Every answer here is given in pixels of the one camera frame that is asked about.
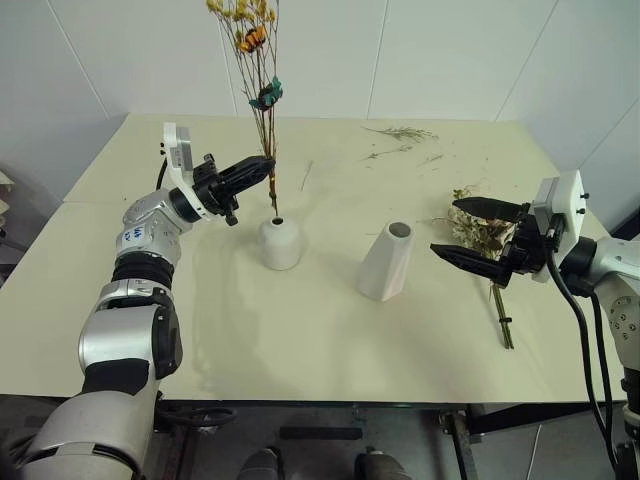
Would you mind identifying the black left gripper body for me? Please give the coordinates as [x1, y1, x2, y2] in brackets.
[191, 154, 241, 228]

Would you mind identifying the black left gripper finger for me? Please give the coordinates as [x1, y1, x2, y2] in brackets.
[224, 166, 274, 198]
[217, 154, 277, 184]

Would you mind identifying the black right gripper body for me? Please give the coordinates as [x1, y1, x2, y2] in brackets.
[501, 201, 553, 275]

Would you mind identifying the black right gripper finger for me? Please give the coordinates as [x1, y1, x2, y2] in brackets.
[451, 196, 525, 225]
[429, 242, 512, 288]

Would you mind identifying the tall dried flower bouquet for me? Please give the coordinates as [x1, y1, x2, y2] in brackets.
[205, 0, 287, 222]

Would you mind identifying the short dried flower bouquet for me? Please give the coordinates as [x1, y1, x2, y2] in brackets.
[428, 184, 519, 350]

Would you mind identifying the loose dried flower sprig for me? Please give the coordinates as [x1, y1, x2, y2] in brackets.
[358, 143, 415, 162]
[361, 125, 440, 145]

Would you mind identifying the round white vase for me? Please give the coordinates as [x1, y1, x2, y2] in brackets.
[257, 215, 303, 272]

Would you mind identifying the angular tapered white vase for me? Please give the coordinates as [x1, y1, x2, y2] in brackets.
[355, 220, 417, 303]

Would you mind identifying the dark rounded shape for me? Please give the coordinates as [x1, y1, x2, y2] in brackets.
[353, 446, 412, 480]
[238, 446, 284, 480]

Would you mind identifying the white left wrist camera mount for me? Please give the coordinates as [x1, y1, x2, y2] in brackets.
[160, 122, 212, 222]

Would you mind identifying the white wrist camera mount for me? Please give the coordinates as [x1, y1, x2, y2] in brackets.
[160, 122, 212, 222]
[531, 169, 584, 282]

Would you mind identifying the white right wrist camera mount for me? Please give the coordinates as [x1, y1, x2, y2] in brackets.
[531, 169, 584, 282]

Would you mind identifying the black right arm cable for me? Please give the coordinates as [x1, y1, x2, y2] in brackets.
[546, 227, 623, 480]

